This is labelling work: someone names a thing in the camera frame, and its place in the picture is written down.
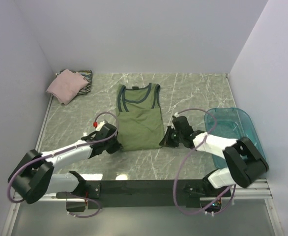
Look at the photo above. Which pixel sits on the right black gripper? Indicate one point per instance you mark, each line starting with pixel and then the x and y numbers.
pixel 166 141

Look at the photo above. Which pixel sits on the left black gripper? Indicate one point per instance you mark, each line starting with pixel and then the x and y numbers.
pixel 117 146

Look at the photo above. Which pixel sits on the folded pink tank top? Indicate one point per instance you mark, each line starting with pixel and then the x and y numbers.
pixel 66 86

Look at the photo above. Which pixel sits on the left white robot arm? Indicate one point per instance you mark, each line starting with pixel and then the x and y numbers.
pixel 63 157

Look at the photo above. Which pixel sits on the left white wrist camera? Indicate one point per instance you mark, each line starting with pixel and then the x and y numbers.
pixel 99 125

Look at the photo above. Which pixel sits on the teal plastic basket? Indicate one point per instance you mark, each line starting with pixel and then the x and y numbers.
pixel 232 123

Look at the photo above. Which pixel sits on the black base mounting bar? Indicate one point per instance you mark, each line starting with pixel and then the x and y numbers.
pixel 141 193

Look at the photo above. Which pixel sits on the green graphic tank top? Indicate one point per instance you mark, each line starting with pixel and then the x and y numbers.
pixel 140 118

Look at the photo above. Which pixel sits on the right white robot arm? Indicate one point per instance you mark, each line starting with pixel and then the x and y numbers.
pixel 245 164

